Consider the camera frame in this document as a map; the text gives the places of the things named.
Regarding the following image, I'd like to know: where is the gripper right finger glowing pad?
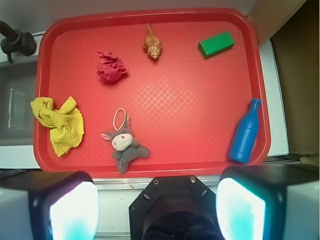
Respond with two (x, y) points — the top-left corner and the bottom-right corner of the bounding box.
(215, 165), (320, 240)

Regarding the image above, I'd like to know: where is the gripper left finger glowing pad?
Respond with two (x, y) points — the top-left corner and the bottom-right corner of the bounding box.
(0, 170), (100, 240)

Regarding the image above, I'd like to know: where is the green rectangular block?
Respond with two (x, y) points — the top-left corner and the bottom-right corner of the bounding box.
(197, 31), (235, 59)

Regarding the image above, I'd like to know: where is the blue plastic bottle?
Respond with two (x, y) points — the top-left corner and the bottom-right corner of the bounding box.
(228, 98), (262, 164)

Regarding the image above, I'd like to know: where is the yellow knitted cloth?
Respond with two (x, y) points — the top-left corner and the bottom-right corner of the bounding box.
(30, 96), (85, 157)

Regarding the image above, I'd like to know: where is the grey plush donkey toy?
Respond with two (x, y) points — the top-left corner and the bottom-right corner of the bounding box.
(100, 108), (151, 174)

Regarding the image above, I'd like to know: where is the grey kitchen sink basin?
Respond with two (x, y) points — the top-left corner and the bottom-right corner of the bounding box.
(0, 56), (38, 146)

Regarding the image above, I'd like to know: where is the red plastic tray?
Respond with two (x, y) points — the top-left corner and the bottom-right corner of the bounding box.
(33, 8), (271, 178)

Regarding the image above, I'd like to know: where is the crumpled red paper ball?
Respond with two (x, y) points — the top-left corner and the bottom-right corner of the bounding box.
(96, 51), (129, 84)

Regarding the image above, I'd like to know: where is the golden spiral seashell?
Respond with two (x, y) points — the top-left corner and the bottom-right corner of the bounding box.
(143, 23), (163, 60)

